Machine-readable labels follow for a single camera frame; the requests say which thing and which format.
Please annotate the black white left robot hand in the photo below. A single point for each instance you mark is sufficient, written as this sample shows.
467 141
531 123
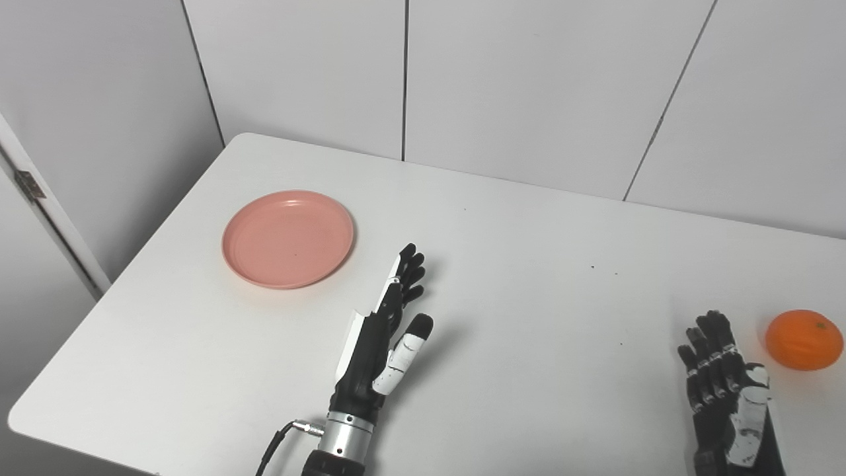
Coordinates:
363 370

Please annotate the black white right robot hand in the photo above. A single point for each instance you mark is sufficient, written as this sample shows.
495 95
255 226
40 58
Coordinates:
714 423

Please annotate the orange fruit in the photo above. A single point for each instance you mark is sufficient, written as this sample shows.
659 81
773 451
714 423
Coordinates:
804 340

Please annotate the pink round plate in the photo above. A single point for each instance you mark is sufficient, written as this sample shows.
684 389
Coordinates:
288 239

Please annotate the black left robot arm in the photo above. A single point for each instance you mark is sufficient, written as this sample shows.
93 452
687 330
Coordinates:
344 439

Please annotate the metal door hinge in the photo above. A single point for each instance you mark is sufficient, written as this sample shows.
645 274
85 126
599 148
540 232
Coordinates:
30 185

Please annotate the white door frame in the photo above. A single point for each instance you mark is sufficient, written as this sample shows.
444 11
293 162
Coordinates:
59 218

